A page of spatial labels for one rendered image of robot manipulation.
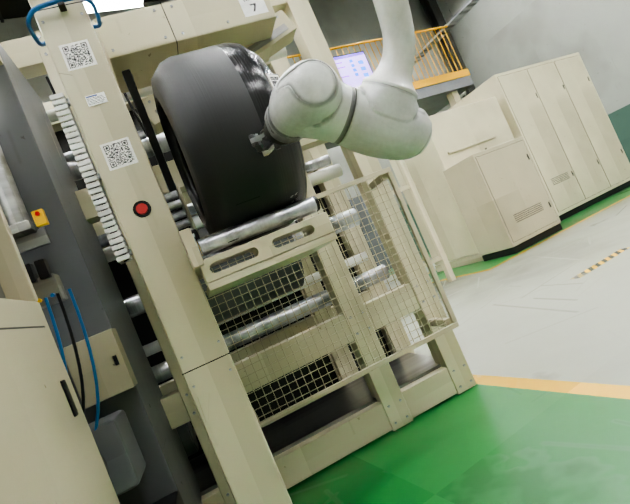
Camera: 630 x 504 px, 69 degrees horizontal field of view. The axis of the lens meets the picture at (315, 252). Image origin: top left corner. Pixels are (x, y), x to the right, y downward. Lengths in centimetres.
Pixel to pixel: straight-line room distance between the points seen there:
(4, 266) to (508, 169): 548
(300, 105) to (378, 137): 15
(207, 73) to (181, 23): 60
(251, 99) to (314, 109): 46
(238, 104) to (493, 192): 475
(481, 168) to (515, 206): 61
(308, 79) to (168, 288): 72
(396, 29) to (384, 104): 13
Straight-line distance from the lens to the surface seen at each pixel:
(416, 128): 83
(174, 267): 126
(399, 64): 85
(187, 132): 117
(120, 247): 129
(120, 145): 135
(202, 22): 182
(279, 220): 122
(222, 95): 118
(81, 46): 148
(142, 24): 181
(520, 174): 610
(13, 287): 112
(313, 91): 73
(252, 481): 132
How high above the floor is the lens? 73
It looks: 2 degrees up
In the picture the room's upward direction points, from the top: 23 degrees counter-clockwise
